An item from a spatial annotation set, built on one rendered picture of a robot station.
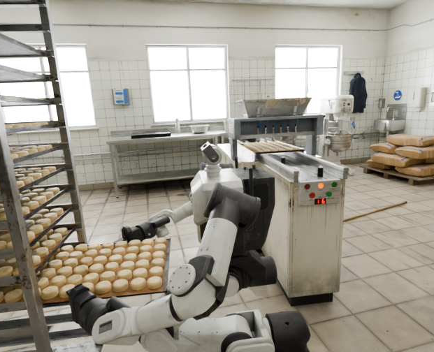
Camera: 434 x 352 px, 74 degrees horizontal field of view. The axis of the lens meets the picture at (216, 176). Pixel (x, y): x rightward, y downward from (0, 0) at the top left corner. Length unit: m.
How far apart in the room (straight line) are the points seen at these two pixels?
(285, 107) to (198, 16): 3.41
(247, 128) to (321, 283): 1.25
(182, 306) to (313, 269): 1.32
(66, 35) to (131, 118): 1.53
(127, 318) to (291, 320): 0.81
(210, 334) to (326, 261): 0.92
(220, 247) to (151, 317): 0.24
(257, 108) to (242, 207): 1.56
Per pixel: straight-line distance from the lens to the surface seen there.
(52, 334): 1.77
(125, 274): 1.13
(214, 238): 0.77
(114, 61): 5.27
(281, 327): 1.42
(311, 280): 2.00
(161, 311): 0.78
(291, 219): 1.76
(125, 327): 0.83
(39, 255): 1.24
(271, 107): 2.38
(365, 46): 6.84
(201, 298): 0.75
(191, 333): 1.35
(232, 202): 0.85
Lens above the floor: 1.26
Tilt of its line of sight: 13 degrees down
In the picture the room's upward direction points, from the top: 3 degrees counter-clockwise
